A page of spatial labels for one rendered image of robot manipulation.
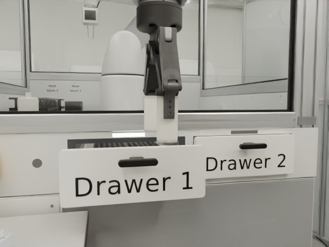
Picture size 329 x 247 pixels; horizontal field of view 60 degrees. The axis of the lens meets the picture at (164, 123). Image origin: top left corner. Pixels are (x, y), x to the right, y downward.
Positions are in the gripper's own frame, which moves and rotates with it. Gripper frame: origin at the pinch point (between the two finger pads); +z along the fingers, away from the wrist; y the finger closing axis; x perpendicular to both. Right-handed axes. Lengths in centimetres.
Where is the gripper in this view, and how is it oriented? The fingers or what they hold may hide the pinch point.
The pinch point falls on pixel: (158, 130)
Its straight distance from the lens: 48.3
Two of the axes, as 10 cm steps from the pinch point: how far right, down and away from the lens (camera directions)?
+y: -2.1, -0.9, 9.7
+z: -0.1, 10.0, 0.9
